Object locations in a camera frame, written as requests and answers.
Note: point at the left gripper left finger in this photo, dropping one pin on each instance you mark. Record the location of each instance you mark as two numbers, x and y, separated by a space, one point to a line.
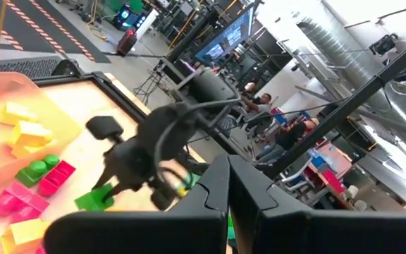
153 233

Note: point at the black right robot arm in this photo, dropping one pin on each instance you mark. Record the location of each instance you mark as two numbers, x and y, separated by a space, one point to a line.
175 123

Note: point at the yellow toy block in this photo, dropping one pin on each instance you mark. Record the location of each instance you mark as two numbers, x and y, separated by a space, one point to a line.
25 234
30 135
18 113

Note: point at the black perforated computer case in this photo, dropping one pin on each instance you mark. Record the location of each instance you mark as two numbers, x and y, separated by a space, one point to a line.
19 67

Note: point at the large display screen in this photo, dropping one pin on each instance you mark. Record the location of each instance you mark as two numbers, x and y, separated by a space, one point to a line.
227 39

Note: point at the orange translucent plastic bin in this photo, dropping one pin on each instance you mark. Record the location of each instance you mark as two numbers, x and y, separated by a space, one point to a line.
58 127

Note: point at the red toy block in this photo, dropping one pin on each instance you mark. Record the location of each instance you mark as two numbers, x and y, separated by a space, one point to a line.
23 199
56 178

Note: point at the black frame upright post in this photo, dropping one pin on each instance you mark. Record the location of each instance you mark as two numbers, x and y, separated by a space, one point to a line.
347 107

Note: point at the silver ventilation duct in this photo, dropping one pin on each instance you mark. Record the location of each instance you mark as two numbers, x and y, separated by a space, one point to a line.
333 49

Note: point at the white cup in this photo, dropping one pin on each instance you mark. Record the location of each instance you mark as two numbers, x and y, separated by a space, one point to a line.
352 191
360 205

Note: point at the green toy block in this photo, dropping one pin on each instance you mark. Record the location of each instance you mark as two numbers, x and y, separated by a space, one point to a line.
35 171
90 202

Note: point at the blue-lit computer tower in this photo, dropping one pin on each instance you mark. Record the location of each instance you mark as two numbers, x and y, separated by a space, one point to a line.
125 16

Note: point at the person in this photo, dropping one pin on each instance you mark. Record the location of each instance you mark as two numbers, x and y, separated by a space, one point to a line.
263 106
289 137

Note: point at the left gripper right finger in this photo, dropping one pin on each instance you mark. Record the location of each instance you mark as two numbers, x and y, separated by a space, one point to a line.
312 233

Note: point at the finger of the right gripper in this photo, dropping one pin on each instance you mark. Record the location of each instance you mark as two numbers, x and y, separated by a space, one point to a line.
104 127
106 181

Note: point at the cluttered background desk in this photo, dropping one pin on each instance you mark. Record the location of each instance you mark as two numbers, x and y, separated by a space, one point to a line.
330 162

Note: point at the red and black case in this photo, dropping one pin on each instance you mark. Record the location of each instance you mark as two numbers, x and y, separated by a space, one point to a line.
127 42

